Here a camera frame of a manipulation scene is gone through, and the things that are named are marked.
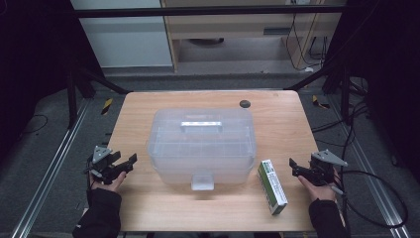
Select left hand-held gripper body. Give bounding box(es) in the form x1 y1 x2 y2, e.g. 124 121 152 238
86 145 125 185

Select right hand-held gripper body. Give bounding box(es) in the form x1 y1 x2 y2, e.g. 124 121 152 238
307 149 349 187

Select green and white carton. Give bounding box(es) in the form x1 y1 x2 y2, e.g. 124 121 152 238
257 159 289 216

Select clear plastic storage box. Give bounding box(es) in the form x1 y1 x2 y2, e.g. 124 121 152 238
147 107 259 192

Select person's left hand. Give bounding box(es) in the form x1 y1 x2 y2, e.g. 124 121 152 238
89 171 129 193

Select person's right hand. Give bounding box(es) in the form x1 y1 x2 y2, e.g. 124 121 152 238
297 169 342 202

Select yellow black floor tape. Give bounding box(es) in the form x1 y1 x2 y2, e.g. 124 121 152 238
311 94 331 110
100 97 114 116

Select black metal stand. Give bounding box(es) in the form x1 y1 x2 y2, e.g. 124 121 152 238
64 59 132 131
284 61 368 126

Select dark curtain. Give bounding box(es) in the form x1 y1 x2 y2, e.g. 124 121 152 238
324 0 420 184
0 0 104 162

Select white cabinet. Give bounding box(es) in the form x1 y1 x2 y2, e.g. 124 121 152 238
69 0 173 69

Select light wooden desk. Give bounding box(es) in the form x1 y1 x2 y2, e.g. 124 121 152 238
160 0 348 73

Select black horizontal bar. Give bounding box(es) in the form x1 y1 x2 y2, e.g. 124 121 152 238
70 5 347 19

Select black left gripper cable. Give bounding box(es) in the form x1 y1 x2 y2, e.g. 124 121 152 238
85 161 93 190

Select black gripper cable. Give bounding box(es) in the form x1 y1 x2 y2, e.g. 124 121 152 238
330 169 410 238
85 161 93 190

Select black floor cables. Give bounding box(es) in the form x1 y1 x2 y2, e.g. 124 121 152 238
311 98 370 148

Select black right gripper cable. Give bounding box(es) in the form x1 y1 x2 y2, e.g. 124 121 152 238
330 169 410 238

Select aluminium floor rail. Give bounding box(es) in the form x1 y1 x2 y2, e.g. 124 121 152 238
10 98 92 238
329 94 413 238

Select thin black floor cable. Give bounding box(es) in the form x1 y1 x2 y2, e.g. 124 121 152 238
19 113 50 137

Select black cables behind desk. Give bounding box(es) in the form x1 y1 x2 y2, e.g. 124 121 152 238
284 12 332 72

